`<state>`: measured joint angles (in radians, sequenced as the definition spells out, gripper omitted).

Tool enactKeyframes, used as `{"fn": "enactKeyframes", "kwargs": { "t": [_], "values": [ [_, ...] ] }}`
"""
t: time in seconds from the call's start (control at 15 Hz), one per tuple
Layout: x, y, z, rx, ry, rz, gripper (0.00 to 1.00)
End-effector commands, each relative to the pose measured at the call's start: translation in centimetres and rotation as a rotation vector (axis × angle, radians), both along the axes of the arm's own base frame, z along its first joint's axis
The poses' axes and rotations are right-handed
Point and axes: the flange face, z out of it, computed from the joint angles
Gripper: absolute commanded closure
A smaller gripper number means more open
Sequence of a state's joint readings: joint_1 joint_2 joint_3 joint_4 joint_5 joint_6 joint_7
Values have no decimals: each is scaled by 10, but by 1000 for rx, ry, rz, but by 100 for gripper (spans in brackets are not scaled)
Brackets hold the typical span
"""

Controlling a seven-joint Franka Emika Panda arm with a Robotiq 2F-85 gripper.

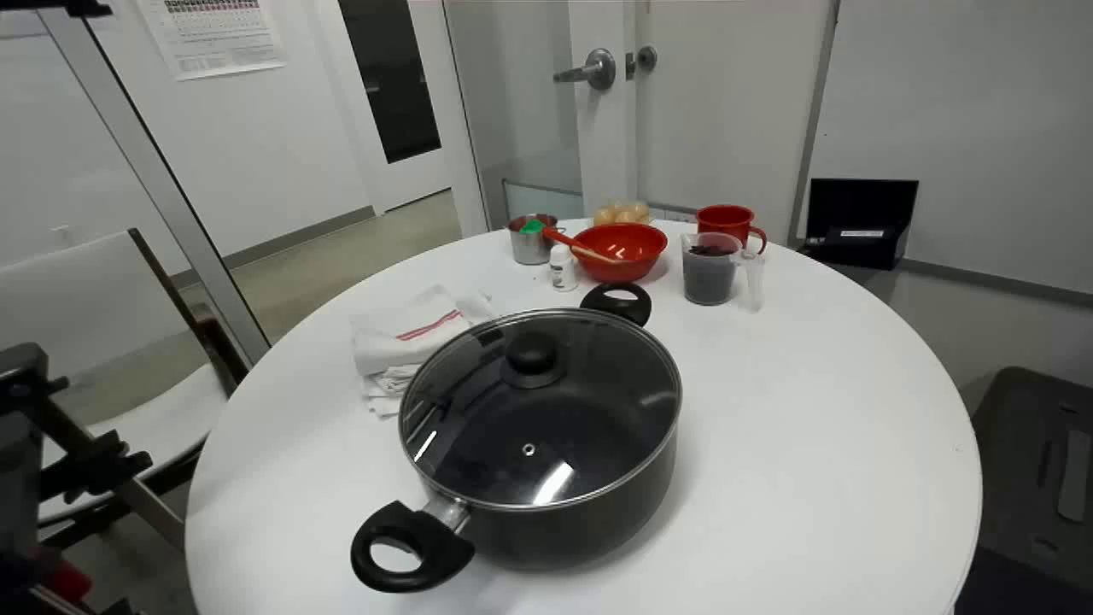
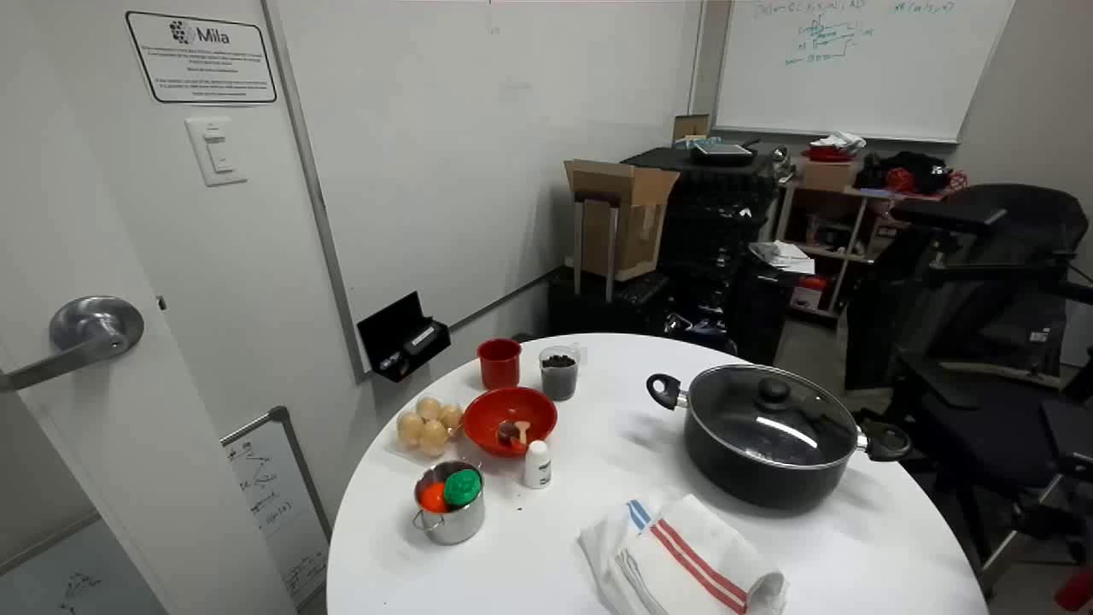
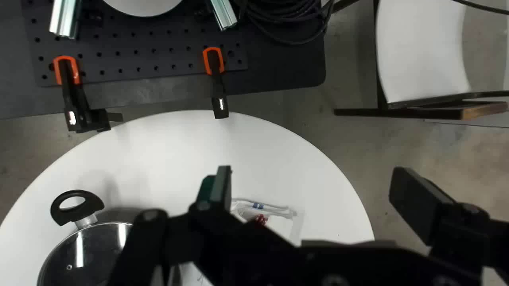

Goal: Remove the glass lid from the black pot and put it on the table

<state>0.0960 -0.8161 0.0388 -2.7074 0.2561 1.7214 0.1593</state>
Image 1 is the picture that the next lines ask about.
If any red bowl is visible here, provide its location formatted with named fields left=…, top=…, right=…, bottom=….
left=554, top=219, right=672, bottom=286

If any black cooking pot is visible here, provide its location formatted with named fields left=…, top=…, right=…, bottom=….
left=350, top=282, right=686, bottom=595

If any red mug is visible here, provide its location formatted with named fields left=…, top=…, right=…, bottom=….
left=695, top=201, right=772, bottom=260

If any glass lid with black knob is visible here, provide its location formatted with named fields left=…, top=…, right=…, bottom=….
left=395, top=303, right=686, bottom=513

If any white towel with red stripe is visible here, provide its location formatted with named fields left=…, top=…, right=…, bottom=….
left=350, top=285, right=498, bottom=423

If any open black case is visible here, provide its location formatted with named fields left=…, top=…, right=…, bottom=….
left=798, top=173, right=922, bottom=273

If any silver door lever handle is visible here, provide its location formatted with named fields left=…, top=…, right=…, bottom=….
left=550, top=47, right=617, bottom=97

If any grey metal frame pole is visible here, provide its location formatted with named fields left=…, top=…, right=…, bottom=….
left=32, top=0, right=278, bottom=369

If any metal cup with toys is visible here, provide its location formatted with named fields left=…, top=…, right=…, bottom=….
left=506, top=212, right=564, bottom=271

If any clear measuring cup dark liquid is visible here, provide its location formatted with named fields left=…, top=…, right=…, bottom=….
left=679, top=234, right=770, bottom=310

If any white door with dark window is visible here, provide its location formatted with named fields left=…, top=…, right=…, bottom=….
left=312, top=0, right=487, bottom=219

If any silver door lock knob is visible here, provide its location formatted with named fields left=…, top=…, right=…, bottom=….
left=623, top=44, right=664, bottom=84

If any black bin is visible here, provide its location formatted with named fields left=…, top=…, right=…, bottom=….
left=953, top=365, right=1093, bottom=615

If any white wall poster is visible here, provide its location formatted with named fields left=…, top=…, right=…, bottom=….
left=133, top=0, right=292, bottom=84

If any small white shaker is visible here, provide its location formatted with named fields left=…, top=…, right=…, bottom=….
left=546, top=242, right=580, bottom=294

